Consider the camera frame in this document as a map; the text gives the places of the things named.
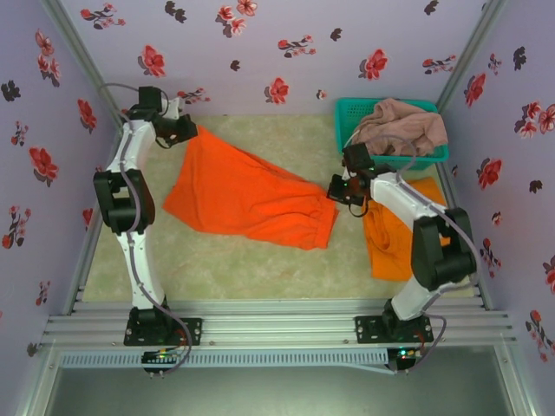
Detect lilac right arm cable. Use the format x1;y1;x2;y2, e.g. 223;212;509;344
342;133;481;374

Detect light orange smooth shorts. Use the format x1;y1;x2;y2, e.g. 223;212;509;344
362;176;452;283

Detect aluminium frame post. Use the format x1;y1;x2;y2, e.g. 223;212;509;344
434;0;509;113
41;0;130;131

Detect aluminium side rail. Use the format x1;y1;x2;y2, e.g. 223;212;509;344
434;162;495;312
64;123;131;317

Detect white slotted cable duct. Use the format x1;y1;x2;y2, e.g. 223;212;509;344
58;346;390;370

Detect bright orange textured shorts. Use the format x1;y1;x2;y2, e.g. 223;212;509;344
162;125;341;251

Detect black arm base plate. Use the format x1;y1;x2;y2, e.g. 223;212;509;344
354;315;434;347
124;317;204;348

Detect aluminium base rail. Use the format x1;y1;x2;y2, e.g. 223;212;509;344
41;298;519;348

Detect pink shorts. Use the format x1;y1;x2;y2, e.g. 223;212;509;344
351;97;450;158

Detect black controller board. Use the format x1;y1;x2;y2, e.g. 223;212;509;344
141;348;186;374
392;345;425;373

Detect lilac arm cable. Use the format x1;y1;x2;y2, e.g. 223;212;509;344
97;81;194;374
342;133;481;374

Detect lilac left arm cable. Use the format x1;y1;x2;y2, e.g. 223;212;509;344
97;81;194;374

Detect teal plastic mesh basket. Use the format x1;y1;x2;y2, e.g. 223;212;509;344
334;98;451;172

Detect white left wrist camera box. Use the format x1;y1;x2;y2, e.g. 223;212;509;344
166;95;186;123

